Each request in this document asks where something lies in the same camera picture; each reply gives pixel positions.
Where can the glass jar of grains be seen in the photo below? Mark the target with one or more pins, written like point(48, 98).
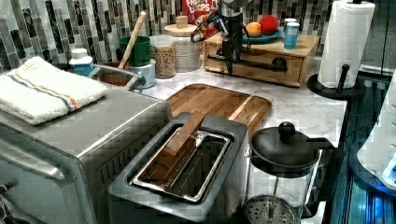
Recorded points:
point(165, 56)

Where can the orange fruit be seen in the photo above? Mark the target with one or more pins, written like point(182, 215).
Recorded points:
point(254, 29)

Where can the wooden drawer box black handle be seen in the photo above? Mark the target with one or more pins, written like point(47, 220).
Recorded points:
point(269, 62)

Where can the red apple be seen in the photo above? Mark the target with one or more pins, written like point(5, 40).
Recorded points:
point(269, 24)

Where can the white capped blue bottle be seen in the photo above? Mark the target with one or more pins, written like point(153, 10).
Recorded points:
point(81, 63)

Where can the silver toaster oven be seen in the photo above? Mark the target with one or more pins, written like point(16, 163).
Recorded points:
point(58, 172)

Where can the black paper towel holder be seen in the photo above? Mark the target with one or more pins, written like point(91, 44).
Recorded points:
point(338, 93)

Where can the blue can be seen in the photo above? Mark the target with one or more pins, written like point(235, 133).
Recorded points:
point(286, 21)
point(291, 35)

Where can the blue can rear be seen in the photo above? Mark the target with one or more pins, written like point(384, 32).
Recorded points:
point(286, 21)

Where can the brown wooden toast slice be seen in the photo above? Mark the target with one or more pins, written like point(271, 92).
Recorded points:
point(178, 147)

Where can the grey two-slot toaster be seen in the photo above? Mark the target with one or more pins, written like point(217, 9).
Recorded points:
point(205, 188)

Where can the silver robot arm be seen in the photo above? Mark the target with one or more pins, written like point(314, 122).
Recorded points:
point(230, 8)

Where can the light blue canister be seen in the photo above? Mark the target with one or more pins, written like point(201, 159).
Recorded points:
point(148, 72)

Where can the white striped folded towel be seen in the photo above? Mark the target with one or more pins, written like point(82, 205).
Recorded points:
point(37, 91)

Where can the teal plate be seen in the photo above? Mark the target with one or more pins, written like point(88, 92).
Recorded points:
point(262, 39)

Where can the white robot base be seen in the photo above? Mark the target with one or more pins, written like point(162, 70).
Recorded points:
point(377, 155)

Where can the white ceramic jar wooden lid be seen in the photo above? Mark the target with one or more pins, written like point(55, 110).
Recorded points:
point(187, 53)

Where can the green mug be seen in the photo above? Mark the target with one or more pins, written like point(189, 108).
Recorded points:
point(142, 52)

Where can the blue can front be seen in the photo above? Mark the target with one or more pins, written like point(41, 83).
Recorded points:
point(291, 35)

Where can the wooden cutting board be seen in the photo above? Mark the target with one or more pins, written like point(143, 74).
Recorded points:
point(245, 108)

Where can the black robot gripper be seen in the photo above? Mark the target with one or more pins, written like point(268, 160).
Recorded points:
point(232, 38)

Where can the metal pan with handle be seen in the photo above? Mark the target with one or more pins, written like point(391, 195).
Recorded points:
point(116, 77)

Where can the red cereal box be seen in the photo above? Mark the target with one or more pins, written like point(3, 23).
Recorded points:
point(195, 16)

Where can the white paper towel roll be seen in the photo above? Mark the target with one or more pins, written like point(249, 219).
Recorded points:
point(345, 41)

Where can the glass french press black lid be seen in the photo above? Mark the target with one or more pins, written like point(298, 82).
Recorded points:
point(305, 170)

